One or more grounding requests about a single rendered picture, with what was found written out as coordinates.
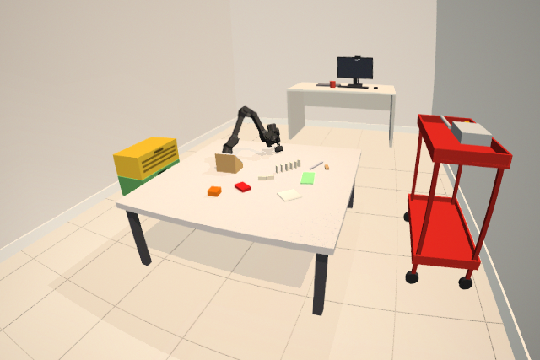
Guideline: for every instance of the light green flat rectangular block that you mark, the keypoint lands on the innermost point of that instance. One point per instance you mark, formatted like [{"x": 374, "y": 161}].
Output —
[{"x": 307, "y": 178}]

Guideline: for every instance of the red flat block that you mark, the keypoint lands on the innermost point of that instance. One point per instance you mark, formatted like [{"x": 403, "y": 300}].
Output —
[{"x": 242, "y": 187}]

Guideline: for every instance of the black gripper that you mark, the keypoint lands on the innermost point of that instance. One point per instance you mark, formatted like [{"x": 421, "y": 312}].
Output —
[{"x": 278, "y": 148}]

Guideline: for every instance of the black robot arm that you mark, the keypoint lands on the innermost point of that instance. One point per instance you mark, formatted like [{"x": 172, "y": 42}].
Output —
[{"x": 267, "y": 136}]

